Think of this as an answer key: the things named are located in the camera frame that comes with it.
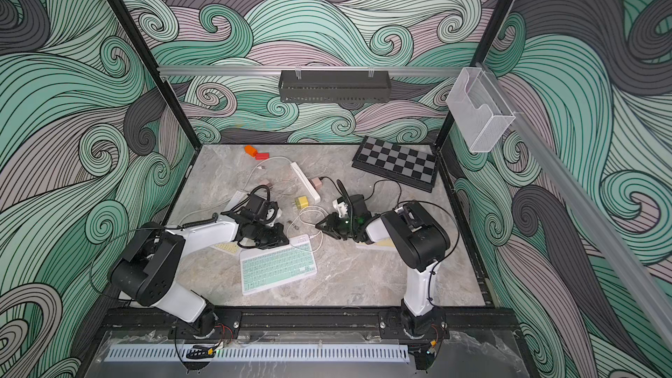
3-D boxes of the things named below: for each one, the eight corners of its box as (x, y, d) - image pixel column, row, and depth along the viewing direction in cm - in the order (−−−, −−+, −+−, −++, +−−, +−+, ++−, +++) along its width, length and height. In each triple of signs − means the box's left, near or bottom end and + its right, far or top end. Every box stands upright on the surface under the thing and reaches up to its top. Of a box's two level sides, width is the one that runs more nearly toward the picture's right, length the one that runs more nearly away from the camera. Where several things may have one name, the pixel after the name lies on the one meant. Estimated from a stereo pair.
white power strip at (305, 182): (315, 204, 101) (314, 199, 99) (291, 167, 114) (290, 162, 111) (320, 201, 102) (320, 196, 100) (296, 165, 114) (296, 160, 112)
